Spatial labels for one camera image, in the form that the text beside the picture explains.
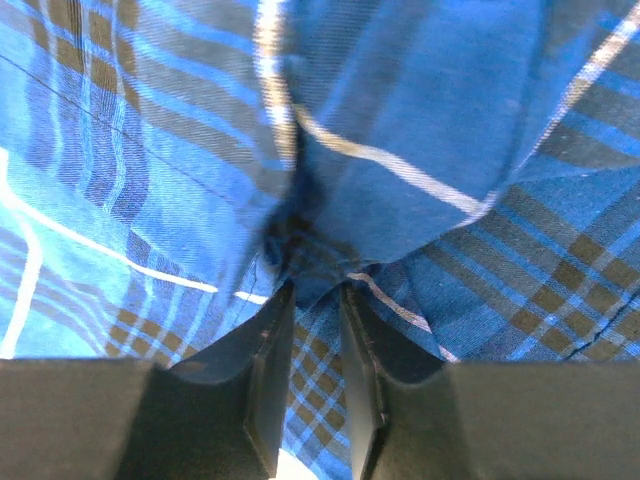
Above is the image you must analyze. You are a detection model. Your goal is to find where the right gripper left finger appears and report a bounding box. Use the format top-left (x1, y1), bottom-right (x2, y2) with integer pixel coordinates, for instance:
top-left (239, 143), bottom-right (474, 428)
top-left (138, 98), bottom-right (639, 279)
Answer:
top-left (1, 284), bottom-right (295, 479)

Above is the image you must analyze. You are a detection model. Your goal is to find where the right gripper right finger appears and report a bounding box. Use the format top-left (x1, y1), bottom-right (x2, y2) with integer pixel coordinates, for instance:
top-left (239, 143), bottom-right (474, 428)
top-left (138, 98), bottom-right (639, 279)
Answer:
top-left (340, 286), bottom-right (639, 479)

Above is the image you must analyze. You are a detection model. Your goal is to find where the blue plaid long sleeve shirt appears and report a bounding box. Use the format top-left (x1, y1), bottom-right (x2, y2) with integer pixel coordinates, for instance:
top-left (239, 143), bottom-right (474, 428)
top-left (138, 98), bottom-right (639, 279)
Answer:
top-left (1, 1), bottom-right (639, 479)

